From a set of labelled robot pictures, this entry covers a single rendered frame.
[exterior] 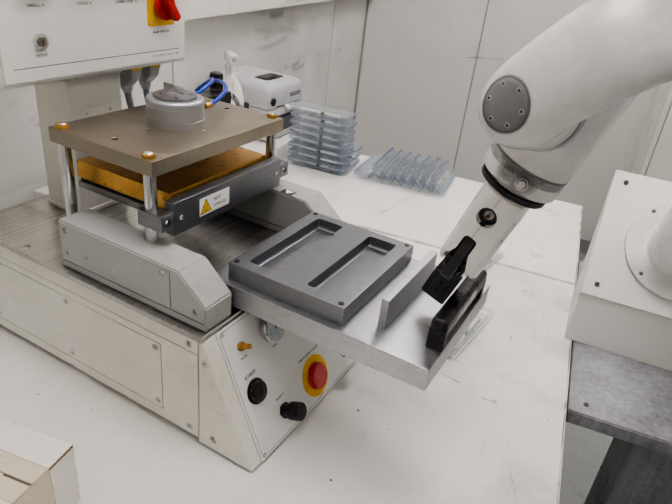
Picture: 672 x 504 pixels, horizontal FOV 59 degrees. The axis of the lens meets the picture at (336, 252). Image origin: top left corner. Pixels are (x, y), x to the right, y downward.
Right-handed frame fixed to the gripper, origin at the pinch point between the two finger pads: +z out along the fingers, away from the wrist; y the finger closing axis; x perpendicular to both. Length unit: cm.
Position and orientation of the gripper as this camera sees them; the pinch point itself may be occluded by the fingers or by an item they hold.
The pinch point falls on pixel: (441, 283)
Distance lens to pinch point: 71.9
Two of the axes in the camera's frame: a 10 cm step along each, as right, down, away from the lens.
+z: -3.9, 7.1, 5.8
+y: 4.9, -3.7, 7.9
